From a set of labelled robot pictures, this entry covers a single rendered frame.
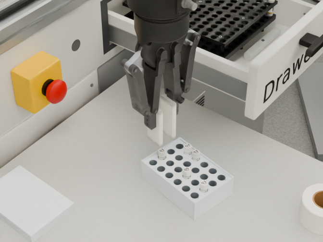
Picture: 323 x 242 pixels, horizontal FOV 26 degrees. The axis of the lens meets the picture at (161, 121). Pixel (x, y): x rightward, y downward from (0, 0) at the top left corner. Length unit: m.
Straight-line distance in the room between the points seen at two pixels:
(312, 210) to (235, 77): 0.26
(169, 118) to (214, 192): 0.13
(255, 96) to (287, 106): 1.39
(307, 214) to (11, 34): 0.52
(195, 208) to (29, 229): 0.25
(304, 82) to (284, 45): 1.43
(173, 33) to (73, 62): 0.35
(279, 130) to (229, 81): 1.25
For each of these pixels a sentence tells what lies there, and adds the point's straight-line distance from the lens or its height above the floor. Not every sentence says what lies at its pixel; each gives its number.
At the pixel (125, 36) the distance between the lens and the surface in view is 1.26.
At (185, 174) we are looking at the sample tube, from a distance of 1.08.
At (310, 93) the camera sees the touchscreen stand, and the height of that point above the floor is 0.03.
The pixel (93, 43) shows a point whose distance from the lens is 1.26.
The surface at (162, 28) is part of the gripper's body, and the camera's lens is 0.92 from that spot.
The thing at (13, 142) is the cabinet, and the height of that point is 0.77.
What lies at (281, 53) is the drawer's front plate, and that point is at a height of 0.91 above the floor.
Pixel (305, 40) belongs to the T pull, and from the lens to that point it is 1.19.
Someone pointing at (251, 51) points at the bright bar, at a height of 0.85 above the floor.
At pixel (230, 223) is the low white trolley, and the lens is 1.07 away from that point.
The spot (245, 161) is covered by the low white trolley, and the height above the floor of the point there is 0.76.
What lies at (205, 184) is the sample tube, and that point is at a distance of 1.05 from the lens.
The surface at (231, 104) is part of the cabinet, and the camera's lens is 1.88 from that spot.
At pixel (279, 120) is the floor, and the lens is 2.44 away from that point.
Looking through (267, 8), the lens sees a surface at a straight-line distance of 1.29.
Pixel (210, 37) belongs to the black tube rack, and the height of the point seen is 0.90.
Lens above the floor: 1.56
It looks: 40 degrees down
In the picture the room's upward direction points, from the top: straight up
